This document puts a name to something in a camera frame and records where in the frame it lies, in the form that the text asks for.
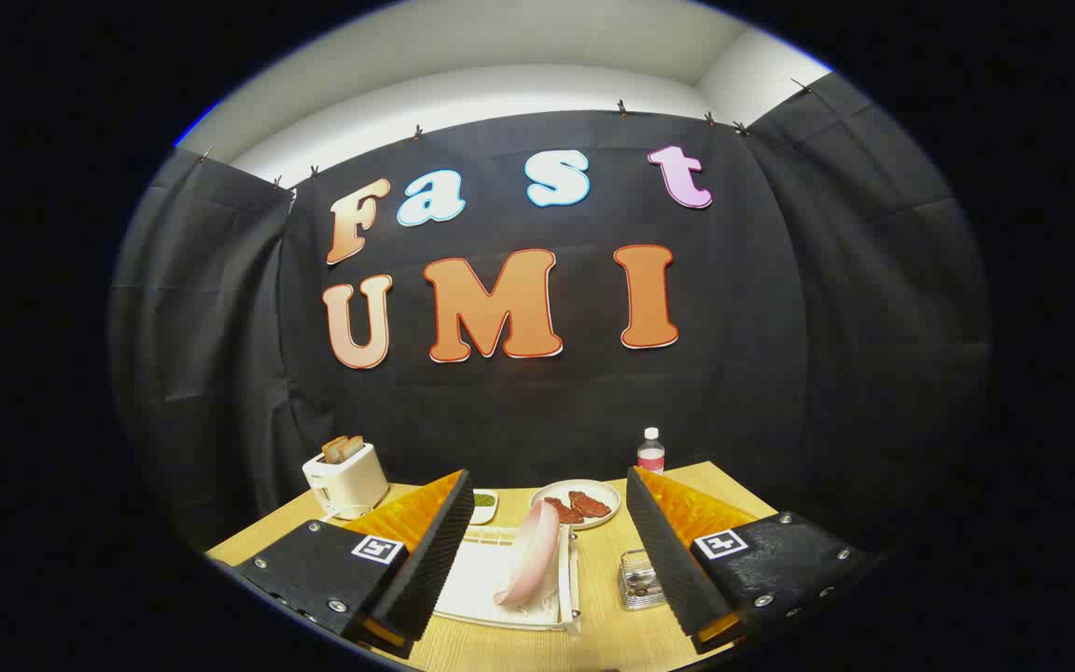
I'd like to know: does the white plate with meat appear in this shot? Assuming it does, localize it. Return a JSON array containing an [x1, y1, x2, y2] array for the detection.
[[530, 479, 622, 531]]

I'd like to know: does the metal wire basket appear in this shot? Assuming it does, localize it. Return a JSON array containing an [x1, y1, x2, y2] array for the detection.
[[618, 550, 667, 611]]

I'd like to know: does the white dish rack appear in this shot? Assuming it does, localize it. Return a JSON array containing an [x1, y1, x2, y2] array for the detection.
[[430, 525, 583, 637]]

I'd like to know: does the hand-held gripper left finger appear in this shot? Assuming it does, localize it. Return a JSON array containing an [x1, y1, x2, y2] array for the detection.
[[234, 469, 475, 651]]

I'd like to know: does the white toaster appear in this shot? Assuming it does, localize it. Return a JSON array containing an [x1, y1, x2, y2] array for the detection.
[[302, 441, 390, 521]]

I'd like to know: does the pink plate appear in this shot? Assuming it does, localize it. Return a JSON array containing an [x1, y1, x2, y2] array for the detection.
[[493, 500, 562, 609]]

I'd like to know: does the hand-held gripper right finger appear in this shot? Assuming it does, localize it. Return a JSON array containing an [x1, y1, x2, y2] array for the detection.
[[626, 466, 879, 647]]

